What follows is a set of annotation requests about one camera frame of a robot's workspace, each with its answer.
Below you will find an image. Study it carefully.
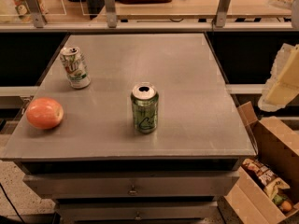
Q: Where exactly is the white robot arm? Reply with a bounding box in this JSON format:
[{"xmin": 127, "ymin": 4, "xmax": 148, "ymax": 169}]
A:
[{"xmin": 258, "ymin": 43, "xmax": 299, "ymax": 112}]

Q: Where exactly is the green soda can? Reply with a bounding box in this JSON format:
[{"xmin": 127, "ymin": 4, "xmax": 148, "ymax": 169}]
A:
[{"xmin": 131, "ymin": 82, "xmax": 159, "ymax": 133}]

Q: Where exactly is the white 7up can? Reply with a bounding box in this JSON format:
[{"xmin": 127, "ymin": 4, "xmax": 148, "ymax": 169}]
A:
[{"xmin": 59, "ymin": 47, "xmax": 91, "ymax": 89}]

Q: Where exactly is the upper metal drawer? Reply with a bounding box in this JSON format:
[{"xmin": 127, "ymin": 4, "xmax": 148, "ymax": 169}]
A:
[{"xmin": 23, "ymin": 171, "xmax": 239, "ymax": 199}]

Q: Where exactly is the metal drawer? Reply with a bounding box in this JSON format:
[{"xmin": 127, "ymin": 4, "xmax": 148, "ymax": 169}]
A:
[
  {"xmin": 23, "ymin": 171, "xmax": 239, "ymax": 199},
  {"xmin": 55, "ymin": 202, "xmax": 218, "ymax": 221}
]

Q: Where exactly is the red apple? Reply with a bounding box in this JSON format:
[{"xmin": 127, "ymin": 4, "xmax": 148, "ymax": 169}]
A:
[{"xmin": 26, "ymin": 97, "xmax": 64, "ymax": 130}]

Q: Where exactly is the lower metal drawer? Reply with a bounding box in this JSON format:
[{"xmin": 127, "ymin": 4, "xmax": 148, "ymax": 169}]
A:
[{"xmin": 55, "ymin": 202, "xmax": 218, "ymax": 221}]

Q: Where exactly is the cardboard box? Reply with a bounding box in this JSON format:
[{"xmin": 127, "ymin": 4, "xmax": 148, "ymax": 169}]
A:
[{"xmin": 225, "ymin": 102, "xmax": 299, "ymax": 224}]

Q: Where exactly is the brown snack bag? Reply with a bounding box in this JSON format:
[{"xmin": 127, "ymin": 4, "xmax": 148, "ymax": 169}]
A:
[{"xmin": 242, "ymin": 159, "xmax": 278, "ymax": 188}]

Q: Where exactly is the green snack bag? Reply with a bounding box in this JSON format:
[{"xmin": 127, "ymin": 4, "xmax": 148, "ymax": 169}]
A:
[{"xmin": 263, "ymin": 177, "xmax": 290, "ymax": 206}]

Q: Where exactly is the small orange fruit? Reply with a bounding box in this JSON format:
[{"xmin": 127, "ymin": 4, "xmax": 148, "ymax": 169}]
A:
[{"xmin": 279, "ymin": 201, "xmax": 292, "ymax": 213}]

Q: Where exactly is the middle metal glass bracket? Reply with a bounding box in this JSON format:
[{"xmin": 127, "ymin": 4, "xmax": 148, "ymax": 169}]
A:
[{"xmin": 104, "ymin": 0, "xmax": 118, "ymax": 28}]

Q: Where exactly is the metal glass bracket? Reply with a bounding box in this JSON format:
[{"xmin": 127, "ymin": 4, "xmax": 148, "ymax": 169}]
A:
[
  {"xmin": 25, "ymin": 0, "xmax": 46, "ymax": 28},
  {"xmin": 104, "ymin": 0, "xmax": 118, "ymax": 28},
  {"xmin": 214, "ymin": 0, "xmax": 231, "ymax": 27}
]

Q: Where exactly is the right metal glass bracket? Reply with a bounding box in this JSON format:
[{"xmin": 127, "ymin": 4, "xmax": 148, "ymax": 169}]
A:
[{"xmin": 214, "ymin": 0, "xmax": 231, "ymax": 27}]

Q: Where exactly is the left metal glass bracket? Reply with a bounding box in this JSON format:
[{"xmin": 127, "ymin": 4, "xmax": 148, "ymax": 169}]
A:
[{"xmin": 25, "ymin": 0, "xmax": 46, "ymax": 28}]

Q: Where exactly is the black floor cable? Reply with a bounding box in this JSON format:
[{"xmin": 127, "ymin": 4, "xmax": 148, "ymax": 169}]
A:
[{"xmin": 0, "ymin": 183, "xmax": 24, "ymax": 224}]

